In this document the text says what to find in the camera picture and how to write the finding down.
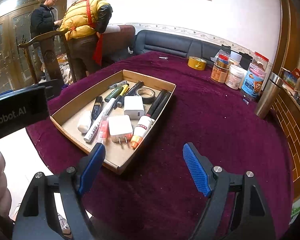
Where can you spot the wooden side cabinet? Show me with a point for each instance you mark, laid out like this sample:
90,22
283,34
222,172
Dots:
287,112

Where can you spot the yellow tape roll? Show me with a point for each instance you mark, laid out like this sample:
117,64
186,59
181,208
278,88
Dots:
196,63

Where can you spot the orange label jar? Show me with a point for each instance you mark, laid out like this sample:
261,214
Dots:
220,69

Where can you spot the olive green tube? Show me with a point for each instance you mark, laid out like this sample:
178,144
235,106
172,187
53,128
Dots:
113,94

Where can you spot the white charger plug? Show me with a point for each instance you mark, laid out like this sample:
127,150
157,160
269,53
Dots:
120,128

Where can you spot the black marker grey cap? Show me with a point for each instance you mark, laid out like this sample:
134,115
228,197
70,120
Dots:
161,106

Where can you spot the blue label snack jar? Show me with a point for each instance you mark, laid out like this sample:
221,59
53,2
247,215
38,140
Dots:
255,76

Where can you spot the black marker white tip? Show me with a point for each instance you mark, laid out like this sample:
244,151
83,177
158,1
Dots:
131,92

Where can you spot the cardboard tray box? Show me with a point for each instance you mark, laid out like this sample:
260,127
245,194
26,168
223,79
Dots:
118,155

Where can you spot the person in yellow jacket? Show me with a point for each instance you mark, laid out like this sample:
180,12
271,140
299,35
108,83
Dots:
86,21

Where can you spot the steel thermos bottle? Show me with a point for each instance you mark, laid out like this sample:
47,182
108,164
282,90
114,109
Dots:
270,92

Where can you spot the white paint marker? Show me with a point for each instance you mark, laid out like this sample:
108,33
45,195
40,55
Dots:
93,129

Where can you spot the clear red tube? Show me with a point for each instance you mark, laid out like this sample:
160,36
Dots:
102,133

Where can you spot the wooden chair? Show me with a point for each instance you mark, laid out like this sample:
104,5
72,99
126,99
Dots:
50,60

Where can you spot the small white bottle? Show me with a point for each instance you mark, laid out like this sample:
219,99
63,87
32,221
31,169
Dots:
84,122

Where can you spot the black electrical tape roll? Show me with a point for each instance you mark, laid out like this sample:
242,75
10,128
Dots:
147,94

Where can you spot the black marker red cap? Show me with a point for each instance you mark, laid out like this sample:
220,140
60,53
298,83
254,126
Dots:
156,102

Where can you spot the wooden glass door cabinet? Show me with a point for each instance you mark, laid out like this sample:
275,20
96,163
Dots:
15,29

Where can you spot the maroon chair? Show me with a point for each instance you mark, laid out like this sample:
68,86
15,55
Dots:
118,43

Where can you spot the dark blue sofa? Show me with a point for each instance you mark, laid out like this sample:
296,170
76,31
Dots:
146,41

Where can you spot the white plastic jar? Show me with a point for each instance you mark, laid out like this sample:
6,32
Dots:
234,76

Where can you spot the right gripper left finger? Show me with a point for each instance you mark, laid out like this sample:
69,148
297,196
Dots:
37,216

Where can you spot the man in black jacket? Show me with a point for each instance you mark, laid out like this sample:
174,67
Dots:
43,19

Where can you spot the white glue bottle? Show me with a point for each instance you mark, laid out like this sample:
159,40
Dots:
140,131

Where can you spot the white power adapter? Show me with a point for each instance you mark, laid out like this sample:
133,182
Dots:
133,107

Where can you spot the yellow black pen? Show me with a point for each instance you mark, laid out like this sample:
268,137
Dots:
125,88

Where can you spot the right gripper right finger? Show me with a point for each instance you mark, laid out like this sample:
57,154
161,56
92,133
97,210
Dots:
251,217

